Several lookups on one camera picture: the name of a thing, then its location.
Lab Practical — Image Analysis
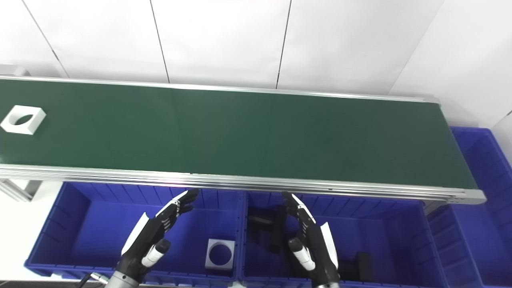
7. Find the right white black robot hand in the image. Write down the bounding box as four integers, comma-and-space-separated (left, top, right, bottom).
281, 191, 341, 287

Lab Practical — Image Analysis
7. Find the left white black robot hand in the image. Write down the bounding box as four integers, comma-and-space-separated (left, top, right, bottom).
115, 189, 200, 280

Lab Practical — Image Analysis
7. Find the white square part with hole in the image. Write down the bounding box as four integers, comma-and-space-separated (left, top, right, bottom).
0, 105, 47, 135
205, 239, 236, 271

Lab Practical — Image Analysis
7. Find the black angular part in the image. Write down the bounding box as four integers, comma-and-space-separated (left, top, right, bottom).
247, 206, 287, 254

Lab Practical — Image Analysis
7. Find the blue bin with white parts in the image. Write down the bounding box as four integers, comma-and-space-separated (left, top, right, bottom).
24, 182, 245, 288

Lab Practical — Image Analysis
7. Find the blue bin with black parts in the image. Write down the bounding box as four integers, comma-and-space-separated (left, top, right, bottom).
239, 191, 450, 288

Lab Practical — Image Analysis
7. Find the green conveyor belt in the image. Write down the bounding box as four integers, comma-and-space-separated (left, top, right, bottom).
0, 79, 479, 190
0, 74, 487, 205

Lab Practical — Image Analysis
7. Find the aluminium conveyor leg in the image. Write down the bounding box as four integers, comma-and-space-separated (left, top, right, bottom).
0, 179, 43, 202

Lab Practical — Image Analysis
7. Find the empty blue plastic bin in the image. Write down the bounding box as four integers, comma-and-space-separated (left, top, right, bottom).
427, 126, 512, 288

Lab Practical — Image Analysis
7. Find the grey conveyor end housing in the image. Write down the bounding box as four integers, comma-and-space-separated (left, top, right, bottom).
0, 64, 31, 78

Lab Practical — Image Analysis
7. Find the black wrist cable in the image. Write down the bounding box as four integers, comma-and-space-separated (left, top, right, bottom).
78, 272, 109, 288

